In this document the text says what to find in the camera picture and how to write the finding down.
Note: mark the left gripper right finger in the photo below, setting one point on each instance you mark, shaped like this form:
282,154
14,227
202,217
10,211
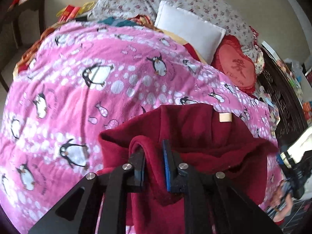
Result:
211,203

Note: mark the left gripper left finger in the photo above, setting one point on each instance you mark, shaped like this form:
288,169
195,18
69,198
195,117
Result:
97,203

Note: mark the dark red fleece garment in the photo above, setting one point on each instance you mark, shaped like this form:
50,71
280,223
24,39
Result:
196,133

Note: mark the person right hand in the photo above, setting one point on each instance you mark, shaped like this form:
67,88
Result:
281,202

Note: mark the dark wooden headboard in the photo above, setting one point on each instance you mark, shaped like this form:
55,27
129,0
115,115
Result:
292,120

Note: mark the red heart cushion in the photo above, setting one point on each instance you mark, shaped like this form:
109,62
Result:
230,60

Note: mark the pink penguin blanket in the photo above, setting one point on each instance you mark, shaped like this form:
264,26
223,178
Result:
83,78

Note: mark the white pillow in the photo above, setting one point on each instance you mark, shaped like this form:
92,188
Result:
205,37

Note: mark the floral quilt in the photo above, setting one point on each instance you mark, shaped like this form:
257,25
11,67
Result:
217,12

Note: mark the red packages on table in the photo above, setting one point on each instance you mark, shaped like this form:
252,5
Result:
70,12

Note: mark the dark wooden side table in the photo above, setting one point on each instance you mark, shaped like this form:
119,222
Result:
21,26

